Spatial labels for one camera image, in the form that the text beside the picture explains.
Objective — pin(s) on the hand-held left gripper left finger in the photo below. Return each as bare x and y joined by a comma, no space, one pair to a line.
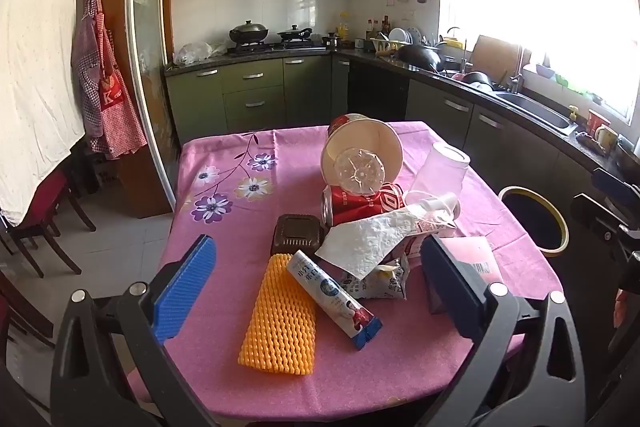
187,287

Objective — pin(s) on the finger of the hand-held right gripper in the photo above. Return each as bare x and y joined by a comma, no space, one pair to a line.
600,212
617,187

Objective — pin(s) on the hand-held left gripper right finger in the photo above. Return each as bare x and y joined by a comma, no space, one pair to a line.
445,287

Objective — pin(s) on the yellow rimmed trash bin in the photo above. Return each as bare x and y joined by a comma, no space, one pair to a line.
561,227

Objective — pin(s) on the small mauve cardboard box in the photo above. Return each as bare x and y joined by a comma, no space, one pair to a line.
475,257

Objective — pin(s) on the snack packet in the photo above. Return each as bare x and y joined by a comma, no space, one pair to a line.
385,284

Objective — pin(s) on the red white drink carton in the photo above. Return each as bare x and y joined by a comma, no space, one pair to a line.
430,227

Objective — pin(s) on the white tissue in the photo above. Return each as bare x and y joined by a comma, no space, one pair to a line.
360,242

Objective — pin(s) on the orange foam fruit net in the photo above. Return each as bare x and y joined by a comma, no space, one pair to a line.
280,327

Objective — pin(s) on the clear plastic cup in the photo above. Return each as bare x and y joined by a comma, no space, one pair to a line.
440,172

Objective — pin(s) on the blue white tube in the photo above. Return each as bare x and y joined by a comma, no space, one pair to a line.
330,294

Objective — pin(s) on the brown plastic box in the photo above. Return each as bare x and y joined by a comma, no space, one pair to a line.
295,234

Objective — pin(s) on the red soda can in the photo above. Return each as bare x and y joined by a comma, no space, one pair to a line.
350,209

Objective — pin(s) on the clear labelled plastic bottle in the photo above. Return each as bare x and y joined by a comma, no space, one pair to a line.
359,171

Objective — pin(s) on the red white paper bowl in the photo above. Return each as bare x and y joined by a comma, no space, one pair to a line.
380,142

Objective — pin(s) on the dark metal bowl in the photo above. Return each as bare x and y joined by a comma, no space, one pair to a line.
629,157

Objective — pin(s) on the pink floral tablecloth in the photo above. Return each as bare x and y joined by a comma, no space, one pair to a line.
225,257

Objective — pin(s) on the yellow white mug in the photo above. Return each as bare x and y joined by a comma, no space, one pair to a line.
606,139

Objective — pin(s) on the brown scrubbing brush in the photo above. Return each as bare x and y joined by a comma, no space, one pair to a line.
589,142

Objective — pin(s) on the red mug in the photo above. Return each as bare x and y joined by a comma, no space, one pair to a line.
597,121

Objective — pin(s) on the yellow soap pump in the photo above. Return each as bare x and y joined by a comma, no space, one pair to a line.
573,113

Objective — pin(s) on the steel sink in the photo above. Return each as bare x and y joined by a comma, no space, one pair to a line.
540,107

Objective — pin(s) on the green plastic basket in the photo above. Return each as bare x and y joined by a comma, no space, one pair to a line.
572,84

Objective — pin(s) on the purple bowl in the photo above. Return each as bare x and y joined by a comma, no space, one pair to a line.
545,71

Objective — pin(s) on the steel kitchen faucet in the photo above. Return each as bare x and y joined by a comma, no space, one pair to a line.
520,77

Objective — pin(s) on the dark wooden red-seat chair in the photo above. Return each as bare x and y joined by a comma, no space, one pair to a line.
45,192

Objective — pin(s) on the black bowl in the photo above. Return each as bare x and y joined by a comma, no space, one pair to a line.
477,79

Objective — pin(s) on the wooden cutting board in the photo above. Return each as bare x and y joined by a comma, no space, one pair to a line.
492,57

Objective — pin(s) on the red checked apron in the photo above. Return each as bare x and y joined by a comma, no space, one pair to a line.
120,107

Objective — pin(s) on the bright window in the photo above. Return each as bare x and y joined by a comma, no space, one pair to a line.
550,7

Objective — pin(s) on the thin curved faucet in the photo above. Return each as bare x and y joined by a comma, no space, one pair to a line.
464,57

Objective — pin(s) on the green lower kitchen cabinets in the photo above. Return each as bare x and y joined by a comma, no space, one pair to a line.
250,82

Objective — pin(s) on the large black wok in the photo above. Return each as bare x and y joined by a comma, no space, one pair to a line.
420,57

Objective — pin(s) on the clear plastic bag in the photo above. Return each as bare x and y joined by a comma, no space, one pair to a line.
192,54

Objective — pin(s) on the dark stone countertop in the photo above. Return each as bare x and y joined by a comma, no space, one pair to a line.
360,53

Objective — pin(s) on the dish rack with plates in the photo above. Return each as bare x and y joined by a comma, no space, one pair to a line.
397,37

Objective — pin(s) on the white hanging cloth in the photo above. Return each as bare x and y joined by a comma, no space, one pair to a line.
35,82

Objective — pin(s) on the gas stove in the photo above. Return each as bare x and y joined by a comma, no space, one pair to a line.
280,48

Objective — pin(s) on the purple checked apron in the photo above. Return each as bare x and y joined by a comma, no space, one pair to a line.
85,52

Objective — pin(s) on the black wok with lid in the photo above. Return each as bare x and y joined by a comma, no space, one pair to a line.
248,32

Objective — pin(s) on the row of condiment bottles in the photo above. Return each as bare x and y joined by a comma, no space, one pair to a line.
379,28

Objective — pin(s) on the small dark pot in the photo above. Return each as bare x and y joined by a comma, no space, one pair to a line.
331,41

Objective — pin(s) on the black pan with lid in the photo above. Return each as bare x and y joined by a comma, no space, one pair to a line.
294,34

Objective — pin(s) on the yellow oil bottle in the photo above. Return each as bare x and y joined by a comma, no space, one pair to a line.
343,29

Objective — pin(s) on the glass sliding door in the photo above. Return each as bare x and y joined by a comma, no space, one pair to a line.
150,7

